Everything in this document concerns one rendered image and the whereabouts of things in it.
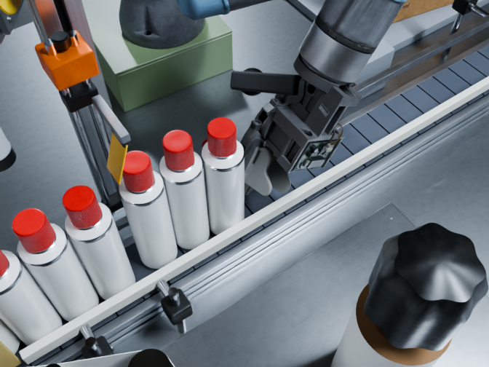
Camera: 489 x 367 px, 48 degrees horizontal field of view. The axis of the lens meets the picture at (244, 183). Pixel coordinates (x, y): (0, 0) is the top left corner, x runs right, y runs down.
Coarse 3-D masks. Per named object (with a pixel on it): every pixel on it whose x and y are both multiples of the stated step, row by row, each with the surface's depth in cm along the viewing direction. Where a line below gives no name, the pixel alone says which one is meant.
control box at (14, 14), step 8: (0, 0) 36; (8, 0) 38; (16, 0) 39; (0, 8) 36; (8, 8) 38; (16, 8) 39; (0, 16) 37; (8, 16) 38; (16, 16) 39; (0, 24) 37; (8, 24) 38; (0, 32) 38; (8, 32) 38; (0, 40) 38
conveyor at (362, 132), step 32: (480, 64) 97; (416, 96) 92; (448, 96) 92; (480, 96) 92; (352, 128) 88; (384, 128) 88; (256, 192) 80; (288, 192) 80; (320, 192) 80; (128, 256) 74; (64, 320) 69
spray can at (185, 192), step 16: (176, 144) 59; (192, 144) 60; (160, 160) 64; (176, 160) 60; (192, 160) 61; (176, 176) 62; (192, 176) 62; (176, 192) 63; (192, 192) 64; (176, 208) 66; (192, 208) 66; (176, 224) 70; (192, 224) 69; (208, 224) 73; (176, 240) 74; (192, 240) 72
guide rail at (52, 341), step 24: (456, 96) 87; (432, 120) 86; (384, 144) 81; (336, 168) 79; (312, 192) 78; (264, 216) 74; (216, 240) 72; (168, 264) 70; (192, 264) 71; (144, 288) 68; (96, 312) 66; (48, 336) 64; (72, 336) 66; (24, 360) 63
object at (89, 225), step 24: (72, 192) 56; (72, 216) 55; (96, 216) 57; (72, 240) 58; (96, 240) 58; (120, 240) 63; (96, 264) 62; (120, 264) 64; (96, 288) 68; (120, 288) 68
